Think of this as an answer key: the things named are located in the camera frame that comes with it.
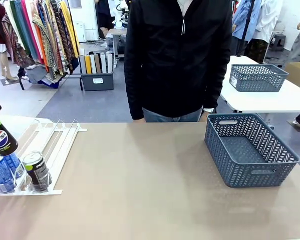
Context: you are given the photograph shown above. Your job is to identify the grey plastic storage bin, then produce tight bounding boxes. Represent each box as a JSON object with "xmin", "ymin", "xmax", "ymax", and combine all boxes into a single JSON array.
[{"xmin": 79, "ymin": 71, "xmax": 115, "ymax": 92}]

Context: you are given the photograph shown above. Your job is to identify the grey plastic stool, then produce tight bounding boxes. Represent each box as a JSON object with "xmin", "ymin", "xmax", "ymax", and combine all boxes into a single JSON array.
[{"xmin": 269, "ymin": 33, "xmax": 286, "ymax": 52}]

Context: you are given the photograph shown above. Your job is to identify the black clothes rack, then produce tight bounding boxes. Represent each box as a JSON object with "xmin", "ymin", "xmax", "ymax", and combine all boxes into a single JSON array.
[{"xmin": 18, "ymin": 0, "xmax": 84, "ymax": 91}]

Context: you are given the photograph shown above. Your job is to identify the brown fabric roll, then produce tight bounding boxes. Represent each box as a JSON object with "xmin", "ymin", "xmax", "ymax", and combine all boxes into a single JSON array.
[{"xmin": 94, "ymin": 53, "xmax": 102, "ymax": 74}]

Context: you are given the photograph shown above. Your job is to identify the grey fabric roll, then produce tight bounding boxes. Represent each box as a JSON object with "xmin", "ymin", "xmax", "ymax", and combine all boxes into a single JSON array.
[{"xmin": 79, "ymin": 55, "xmax": 87, "ymax": 75}]

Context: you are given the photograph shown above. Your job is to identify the white hanging garment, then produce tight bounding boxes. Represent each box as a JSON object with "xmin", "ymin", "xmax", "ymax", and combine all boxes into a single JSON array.
[{"xmin": 252, "ymin": 0, "xmax": 283, "ymax": 44}]

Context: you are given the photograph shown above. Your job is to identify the blue plastic woven basket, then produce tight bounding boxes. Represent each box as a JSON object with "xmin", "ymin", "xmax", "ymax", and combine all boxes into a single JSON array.
[{"xmin": 204, "ymin": 112, "xmax": 300, "ymax": 188}]

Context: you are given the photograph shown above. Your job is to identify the white air purifier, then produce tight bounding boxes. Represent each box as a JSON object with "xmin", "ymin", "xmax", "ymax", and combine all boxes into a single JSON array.
[{"xmin": 73, "ymin": 21, "xmax": 87, "ymax": 43}]

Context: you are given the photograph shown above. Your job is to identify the white folding table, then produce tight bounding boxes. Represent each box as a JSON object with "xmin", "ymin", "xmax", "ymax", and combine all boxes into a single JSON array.
[{"xmin": 219, "ymin": 55, "xmax": 300, "ymax": 126}]

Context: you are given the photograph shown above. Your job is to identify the black Pepsi can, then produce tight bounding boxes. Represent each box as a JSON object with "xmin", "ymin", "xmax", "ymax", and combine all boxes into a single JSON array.
[
  {"xmin": 0, "ymin": 123, "xmax": 19, "ymax": 157},
  {"xmin": 23, "ymin": 150, "xmax": 52, "ymax": 193}
]

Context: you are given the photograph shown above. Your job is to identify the light blue hanging shirt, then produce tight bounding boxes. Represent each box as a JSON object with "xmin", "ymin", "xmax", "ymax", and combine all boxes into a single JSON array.
[{"xmin": 231, "ymin": 0, "xmax": 262, "ymax": 42}]

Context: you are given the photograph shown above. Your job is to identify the person in black jacket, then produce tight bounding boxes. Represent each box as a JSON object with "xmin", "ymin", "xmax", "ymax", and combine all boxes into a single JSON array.
[{"xmin": 124, "ymin": 0, "xmax": 233, "ymax": 124}]

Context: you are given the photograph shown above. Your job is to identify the grey workbench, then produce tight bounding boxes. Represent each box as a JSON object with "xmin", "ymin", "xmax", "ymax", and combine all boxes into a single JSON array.
[{"xmin": 106, "ymin": 27, "xmax": 128, "ymax": 61}]

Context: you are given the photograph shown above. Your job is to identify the person's left hand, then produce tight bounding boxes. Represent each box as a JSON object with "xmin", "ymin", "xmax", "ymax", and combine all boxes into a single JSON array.
[{"xmin": 199, "ymin": 110, "xmax": 217, "ymax": 123}]

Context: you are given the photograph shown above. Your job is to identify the camouflage hanging garment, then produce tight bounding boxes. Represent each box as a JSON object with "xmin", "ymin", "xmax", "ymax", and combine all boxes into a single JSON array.
[{"xmin": 246, "ymin": 38, "xmax": 269, "ymax": 65}]

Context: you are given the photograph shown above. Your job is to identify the blue Pocari Sweat can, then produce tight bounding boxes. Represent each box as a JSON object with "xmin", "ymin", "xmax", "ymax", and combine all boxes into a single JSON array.
[
  {"xmin": 0, "ymin": 154, "xmax": 17, "ymax": 195},
  {"xmin": 5, "ymin": 151, "xmax": 25, "ymax": 179}
]

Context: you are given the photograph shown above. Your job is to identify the brown cardboard box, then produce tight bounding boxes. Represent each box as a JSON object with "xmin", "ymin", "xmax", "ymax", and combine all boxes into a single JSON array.
[{"xmin": 284, "ymin": 61, "xmax": 300, "ymax": 92}]

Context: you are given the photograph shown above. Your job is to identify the orange hanging garment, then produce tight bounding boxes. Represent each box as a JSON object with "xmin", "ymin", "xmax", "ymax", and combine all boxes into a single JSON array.
[{"xmin": 34, "ymin": 23, "xmax": 50, "ymax": 73}]

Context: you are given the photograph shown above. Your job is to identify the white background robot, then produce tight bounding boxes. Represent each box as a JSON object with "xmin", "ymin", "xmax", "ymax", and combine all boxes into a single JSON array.
[{"xmin": 113, "ymin": 1, "xmax": 129, "ymax": 29}]

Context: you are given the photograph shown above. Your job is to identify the mannequin with patterned skirt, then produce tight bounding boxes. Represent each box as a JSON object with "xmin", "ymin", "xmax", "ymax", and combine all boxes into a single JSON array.
[{"xmin": 0, "ymin": 13, "xmax": 28, "ymax": 82}]

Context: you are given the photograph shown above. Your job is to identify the white can dispenser rack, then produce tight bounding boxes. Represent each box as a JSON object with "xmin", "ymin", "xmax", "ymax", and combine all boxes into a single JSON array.
[{"xmin": 0, "ymin": 118, "xmax": 88, "ymax": 197}]

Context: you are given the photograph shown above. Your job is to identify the black stand pole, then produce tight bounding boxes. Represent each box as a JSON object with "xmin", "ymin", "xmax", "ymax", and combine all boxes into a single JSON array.
[{"xmin": 239, "ymin": 0, "xmax": 256, "ymax": 57}]

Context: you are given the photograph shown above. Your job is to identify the yellow fabric roll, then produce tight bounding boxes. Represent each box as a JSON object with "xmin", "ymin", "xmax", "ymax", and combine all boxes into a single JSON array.
[{"xmin": 85, "ymin": 54, "xmax": 92, "ymax": 75}]

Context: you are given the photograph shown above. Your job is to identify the grey basket on rear table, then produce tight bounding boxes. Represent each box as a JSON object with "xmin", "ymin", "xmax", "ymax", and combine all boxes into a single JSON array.
[{"xmin": 228, "ymin": 63, "xmax": 289, "ymax": 93}]

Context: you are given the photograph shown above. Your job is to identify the yellow hanging garment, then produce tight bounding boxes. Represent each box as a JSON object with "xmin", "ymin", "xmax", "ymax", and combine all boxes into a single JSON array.
[{"xmin": 59, "ymin": 1, "xmax": 80, "ymax": 59}]

